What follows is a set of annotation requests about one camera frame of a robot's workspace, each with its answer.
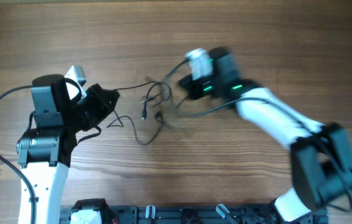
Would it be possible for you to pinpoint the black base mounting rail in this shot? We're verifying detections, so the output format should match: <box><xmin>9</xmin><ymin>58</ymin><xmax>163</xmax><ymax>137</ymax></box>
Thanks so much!
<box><xmin>60</xmin><ymin>203</ymin><xmax>329</xmax><ymax>224</ymax></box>

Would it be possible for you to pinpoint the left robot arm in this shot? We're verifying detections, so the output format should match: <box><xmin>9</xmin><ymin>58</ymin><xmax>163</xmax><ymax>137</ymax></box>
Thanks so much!
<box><xmin>16</xmin><ymin>74</ymin><xmax>120</xmax><ymax>223</ymax></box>

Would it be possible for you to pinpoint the right camera cable black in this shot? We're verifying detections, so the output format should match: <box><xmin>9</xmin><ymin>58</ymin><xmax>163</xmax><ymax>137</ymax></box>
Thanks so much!
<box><xmin>163</xmin><ymin>58</ymin><xmax>352</xmax><ymax>213</ymax></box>

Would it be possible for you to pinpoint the camera cable black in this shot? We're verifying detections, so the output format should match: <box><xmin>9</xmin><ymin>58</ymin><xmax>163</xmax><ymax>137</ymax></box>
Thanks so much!
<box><xmin>163</xmin><ymin>58</ymin><xmax>352</xmax><ymax>213</ymax></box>
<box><xmin>0</xmin><ymin>85</ymin><xmax>37</xmax><ymax>224</ymax></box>

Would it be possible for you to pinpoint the left camera cable black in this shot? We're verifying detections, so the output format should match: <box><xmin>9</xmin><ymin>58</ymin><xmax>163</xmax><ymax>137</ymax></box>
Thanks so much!
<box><xmin>0</xmin><ymin>85</ymin><xmax>37</xmax><ymax>224</ymax></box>

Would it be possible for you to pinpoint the black cable bundle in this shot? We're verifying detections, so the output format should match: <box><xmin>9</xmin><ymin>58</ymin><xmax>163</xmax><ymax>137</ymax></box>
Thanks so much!
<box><xmin>105</xmin><ymin>76</ymin><xmax>192</xmax><ymax>146</ymax></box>

